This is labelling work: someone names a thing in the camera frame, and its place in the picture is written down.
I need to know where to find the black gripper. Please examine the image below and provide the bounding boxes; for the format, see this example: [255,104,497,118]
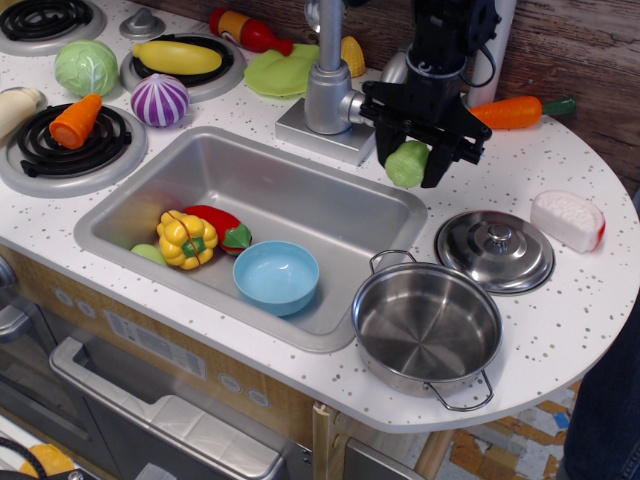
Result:
[360,65,492,189]

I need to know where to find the light green toy broccoli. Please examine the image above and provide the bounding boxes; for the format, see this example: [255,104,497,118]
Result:
[385,140,430,188]

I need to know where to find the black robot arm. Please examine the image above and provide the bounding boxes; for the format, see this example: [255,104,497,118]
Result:
[360,1,501,188]

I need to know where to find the stainless steel pan lid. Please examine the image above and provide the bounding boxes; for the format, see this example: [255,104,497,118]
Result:
[435,210,555,295]

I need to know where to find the silver toy faucet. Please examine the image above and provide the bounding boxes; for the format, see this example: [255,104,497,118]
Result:
[275,1,375,166]

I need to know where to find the whole orange toy carrot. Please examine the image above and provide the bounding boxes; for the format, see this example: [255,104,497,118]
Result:
[470,96,577,130]

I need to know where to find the grey support pole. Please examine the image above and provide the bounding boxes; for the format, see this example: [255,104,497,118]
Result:
[463,0,517,108]

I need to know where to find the yellow toy corn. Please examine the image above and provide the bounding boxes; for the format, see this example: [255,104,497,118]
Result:
[341,36,366,77]

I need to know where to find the silver sink basin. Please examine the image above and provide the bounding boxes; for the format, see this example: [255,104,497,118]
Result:
[74,127,427,353]

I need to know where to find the green toy lettuce leaf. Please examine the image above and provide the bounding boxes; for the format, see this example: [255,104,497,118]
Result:
[244,44,320,97]

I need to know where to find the white toy cauliflower piece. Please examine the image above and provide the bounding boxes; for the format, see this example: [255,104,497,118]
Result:
[530,190,606,253]

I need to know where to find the light blue plastic bowl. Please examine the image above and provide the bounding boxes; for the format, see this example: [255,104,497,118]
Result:
[233,241,320,317]

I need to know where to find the red toy ketchup bottle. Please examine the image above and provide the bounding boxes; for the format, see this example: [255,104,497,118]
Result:
[209,7,294,56]

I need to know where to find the red toy chili pepper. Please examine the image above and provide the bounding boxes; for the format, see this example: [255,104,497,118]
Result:
[184,205,252,256]

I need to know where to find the back right stove burner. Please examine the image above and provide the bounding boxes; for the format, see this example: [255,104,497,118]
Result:
[120,33,246,102]

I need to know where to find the stove burner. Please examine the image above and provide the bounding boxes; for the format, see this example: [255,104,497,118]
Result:
[1,104,147,199]
[1,1,106,57]
[120,33,246,102]

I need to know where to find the yellow toy bell pepper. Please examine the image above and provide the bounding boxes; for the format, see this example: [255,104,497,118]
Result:
[156,210,218,270]

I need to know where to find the purple striped toy onion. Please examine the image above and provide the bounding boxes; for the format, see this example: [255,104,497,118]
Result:
[131,74,190,127]

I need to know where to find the yellow toy squash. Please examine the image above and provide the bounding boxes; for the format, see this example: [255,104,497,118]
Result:
[132,40,222,75]

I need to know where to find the small green toy vegetable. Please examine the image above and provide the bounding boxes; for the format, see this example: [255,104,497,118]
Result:
[131,243,168,266]

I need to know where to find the grey stove knob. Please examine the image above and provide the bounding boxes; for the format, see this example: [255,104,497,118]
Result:
[119,7,166,40]

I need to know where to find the front left stove burner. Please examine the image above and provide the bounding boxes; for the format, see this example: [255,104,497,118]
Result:
[1,104,147,199]

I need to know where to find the green toy cabbage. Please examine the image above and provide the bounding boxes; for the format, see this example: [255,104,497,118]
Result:
[54,40,119,97]

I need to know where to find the orange toy carrot half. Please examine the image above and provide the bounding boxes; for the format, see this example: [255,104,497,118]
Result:
[49,93,102,150]

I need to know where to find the back left stove burner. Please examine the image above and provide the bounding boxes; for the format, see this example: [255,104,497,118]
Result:
[1,1,106,57]

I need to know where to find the white toy mushroom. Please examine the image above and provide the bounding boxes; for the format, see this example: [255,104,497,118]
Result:
[0,88,44,140]

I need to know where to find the orange toy on floor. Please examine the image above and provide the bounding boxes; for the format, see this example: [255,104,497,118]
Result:
[28,444,76,476]

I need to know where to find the silver oven door handle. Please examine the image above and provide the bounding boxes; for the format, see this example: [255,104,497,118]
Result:
[49,337,287,479]

